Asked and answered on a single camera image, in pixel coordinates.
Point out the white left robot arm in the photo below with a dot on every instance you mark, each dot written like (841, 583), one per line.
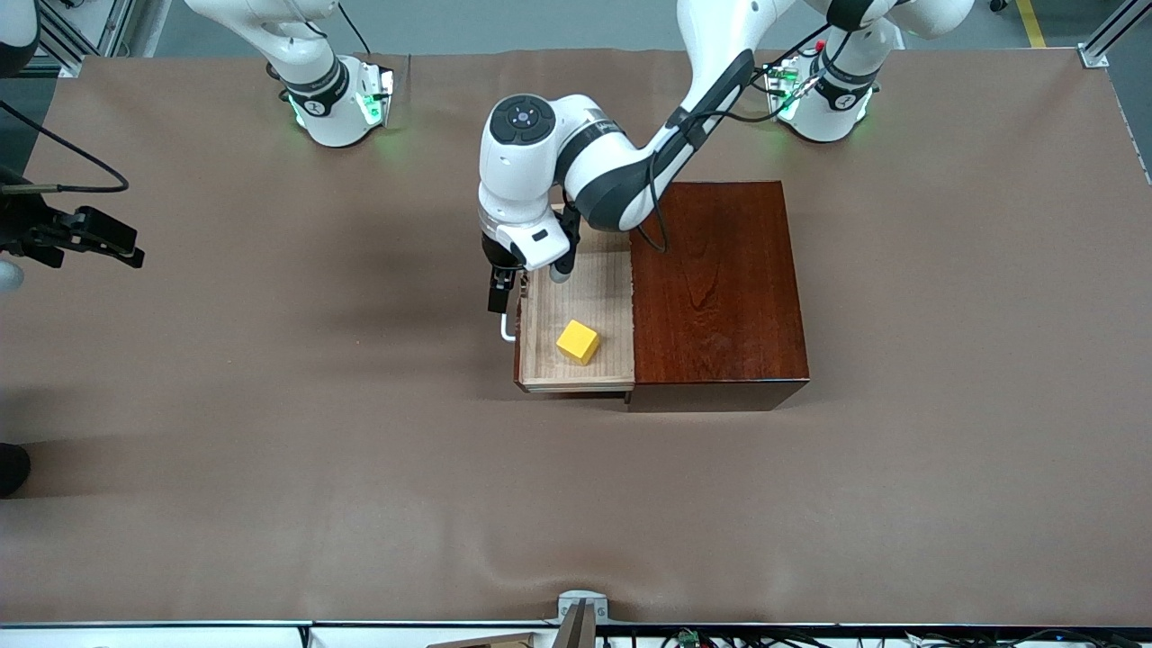
(522, 171)

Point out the light brown board piece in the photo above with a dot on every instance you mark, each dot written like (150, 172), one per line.
(486, 642)

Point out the black round object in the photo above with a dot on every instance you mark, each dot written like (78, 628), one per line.
(13, 470)

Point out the brown table mat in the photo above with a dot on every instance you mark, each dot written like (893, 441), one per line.
(270, 540)

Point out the aluminium profile with corner bracket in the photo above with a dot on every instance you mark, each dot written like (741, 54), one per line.
(1111, 36)

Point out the dark wood cabinet box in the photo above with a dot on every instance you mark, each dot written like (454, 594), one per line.
(715, 288)

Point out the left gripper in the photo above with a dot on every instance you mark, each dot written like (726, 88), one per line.
(499, 256)

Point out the yellow cube block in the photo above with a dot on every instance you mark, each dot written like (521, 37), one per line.
(578, 342)

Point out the grey metal bracket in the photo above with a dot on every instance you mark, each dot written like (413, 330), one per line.
(582, 605)

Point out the wooden drawer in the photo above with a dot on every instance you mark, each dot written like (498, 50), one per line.
(612, 306)

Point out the aluminium frame with diagonal beams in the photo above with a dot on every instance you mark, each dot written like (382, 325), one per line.
(126, 22)

